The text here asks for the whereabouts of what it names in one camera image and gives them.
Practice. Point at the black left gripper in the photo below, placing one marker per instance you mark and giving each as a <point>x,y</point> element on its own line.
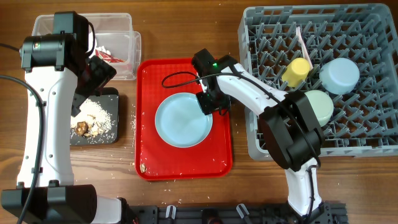
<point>103,72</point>

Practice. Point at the red plastic tray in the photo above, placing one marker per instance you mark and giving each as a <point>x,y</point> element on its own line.
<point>154,158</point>

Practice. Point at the clear plastic bin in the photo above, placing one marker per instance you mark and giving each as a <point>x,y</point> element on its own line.
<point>114,31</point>

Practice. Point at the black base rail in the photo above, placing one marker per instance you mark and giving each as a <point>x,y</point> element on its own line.
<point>326,213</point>

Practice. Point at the white plastic fork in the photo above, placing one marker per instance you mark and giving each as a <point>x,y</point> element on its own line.
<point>302,44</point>

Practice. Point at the black rectangular tray bin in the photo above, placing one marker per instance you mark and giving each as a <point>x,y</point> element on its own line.
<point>109,100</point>

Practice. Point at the yellow plastic cup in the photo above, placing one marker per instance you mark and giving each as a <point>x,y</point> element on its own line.
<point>296,71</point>

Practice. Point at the mint green bowl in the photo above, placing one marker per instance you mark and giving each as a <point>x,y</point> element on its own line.
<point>322,105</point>

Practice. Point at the red ketchup packet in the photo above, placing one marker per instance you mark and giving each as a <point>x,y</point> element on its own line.
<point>107,57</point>

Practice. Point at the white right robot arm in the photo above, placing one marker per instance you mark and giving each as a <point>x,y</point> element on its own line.
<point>291,131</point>

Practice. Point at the grey-blue dishwasher rack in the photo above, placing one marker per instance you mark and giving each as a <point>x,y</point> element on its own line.
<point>364,121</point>

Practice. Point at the white crumpled paper in bin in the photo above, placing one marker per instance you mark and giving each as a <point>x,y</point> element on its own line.
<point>97,47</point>

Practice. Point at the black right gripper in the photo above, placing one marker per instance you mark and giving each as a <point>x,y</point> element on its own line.
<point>204,103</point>

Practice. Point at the light blue small saucer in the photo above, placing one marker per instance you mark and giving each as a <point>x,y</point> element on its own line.
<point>339,76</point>

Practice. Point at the light blue dinner plate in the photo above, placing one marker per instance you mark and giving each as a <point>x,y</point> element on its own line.
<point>180,122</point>

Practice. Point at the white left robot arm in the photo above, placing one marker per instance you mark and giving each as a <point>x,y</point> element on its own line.
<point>60,73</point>

